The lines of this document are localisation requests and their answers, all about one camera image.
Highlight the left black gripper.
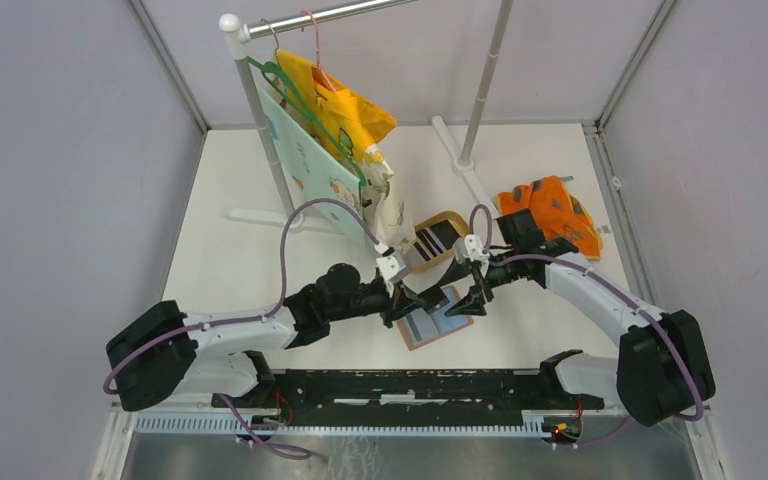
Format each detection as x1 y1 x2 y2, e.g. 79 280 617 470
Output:
328 280 427 329

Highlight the black credit card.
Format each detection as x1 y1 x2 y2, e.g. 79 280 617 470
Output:
422 219 462 256

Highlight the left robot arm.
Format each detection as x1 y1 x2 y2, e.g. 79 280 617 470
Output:
103 263 447 412

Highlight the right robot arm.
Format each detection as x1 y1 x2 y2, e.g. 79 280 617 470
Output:
438 210 716 426

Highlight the cream printed garment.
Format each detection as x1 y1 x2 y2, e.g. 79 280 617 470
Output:
359 143 416 255

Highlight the orange patterned cloth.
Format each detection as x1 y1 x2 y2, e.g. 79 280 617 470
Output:
495 176 603 261

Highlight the light green printed garment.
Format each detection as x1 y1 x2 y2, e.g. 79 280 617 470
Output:
257 86 362 214

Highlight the yellow garment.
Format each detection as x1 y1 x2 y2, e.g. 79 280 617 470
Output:
277 50 397 166

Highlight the pink clothes hanger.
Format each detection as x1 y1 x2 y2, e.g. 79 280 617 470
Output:
301 9 336 92

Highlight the green clothes hanger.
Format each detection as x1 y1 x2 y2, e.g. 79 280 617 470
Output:
247 57 366 188

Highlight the white metal clothes rack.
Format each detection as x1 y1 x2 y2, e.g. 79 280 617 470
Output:
218 1 513 233

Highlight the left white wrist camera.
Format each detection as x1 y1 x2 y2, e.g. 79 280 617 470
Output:
376 248 410 284

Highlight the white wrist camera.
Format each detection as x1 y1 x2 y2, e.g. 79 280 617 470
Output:
376 248 410 284
453 234 490 266

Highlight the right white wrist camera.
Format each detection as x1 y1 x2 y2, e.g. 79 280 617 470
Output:
453 234 490 266

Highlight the white perforated cable tray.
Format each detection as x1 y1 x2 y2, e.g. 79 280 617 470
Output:
133 412 551 440

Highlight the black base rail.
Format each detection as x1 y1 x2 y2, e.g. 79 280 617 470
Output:
232 369 605 427

